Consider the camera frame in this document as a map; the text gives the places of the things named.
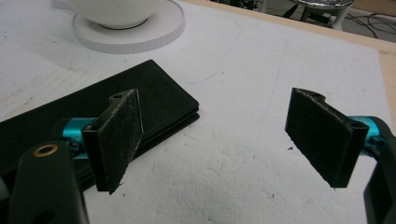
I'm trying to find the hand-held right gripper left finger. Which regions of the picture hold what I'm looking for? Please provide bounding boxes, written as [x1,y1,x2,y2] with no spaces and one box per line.
[61,88,144,195]

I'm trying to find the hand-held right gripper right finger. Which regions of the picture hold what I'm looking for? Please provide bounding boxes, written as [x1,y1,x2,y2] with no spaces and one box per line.
[284,87,382,189]

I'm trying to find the black leather wallet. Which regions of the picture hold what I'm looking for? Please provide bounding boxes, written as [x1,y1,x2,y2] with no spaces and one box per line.
[0,59,201,191]

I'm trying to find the white bowl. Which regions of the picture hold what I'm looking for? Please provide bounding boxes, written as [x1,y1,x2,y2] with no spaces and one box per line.
[66,0,162,30]

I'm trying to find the white foam mat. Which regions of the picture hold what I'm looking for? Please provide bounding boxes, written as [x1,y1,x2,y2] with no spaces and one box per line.
[0,0,394,224]

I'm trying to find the white stand with pole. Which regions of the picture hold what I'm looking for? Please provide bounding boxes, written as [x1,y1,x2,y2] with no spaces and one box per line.
[50,0,186,55]

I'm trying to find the black round stool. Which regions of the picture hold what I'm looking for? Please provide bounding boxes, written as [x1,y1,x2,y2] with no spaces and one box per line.
[289,0,355,31]

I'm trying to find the black floor cables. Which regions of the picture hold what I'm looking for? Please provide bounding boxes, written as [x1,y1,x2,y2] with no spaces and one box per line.
[344,11,396,40]

